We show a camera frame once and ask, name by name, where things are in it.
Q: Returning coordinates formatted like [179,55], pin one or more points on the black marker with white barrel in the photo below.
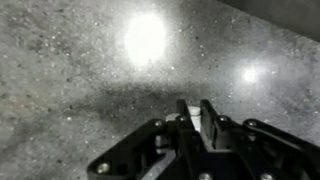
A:
[194,115]

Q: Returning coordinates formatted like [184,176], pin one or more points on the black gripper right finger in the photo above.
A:
[253,146]

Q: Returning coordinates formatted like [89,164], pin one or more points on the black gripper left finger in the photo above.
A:
[146,143]

